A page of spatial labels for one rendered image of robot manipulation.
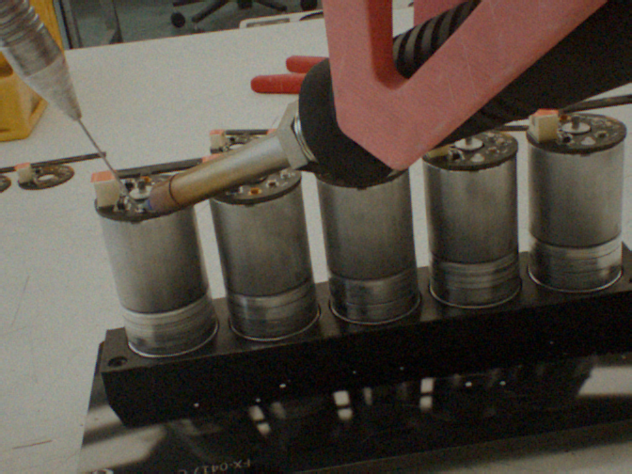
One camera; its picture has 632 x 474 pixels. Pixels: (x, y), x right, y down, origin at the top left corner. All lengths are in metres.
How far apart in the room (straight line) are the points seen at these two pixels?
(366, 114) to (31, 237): 0.25
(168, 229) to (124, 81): 0.34
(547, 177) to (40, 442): 0.15
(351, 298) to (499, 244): 0.04
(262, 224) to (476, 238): 0.05
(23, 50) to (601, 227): 0.15
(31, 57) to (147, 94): 0.32
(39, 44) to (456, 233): 0.11
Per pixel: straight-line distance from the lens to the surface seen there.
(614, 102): 0.28
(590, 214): 0.26
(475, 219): 0.25
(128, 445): 0.25
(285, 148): 0.19
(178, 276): 0.25
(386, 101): 0.16
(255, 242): 0.24
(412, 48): 0.16
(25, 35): 0.22
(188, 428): 0.25
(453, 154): 0.24
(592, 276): 0.27
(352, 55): 0.16
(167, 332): 0.25
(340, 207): 0.24
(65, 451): 0.27
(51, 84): 0.22
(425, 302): 0.26
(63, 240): 0.38
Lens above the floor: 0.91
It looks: 27 degrees down
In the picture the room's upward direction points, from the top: 7 degrees counter-clockwise
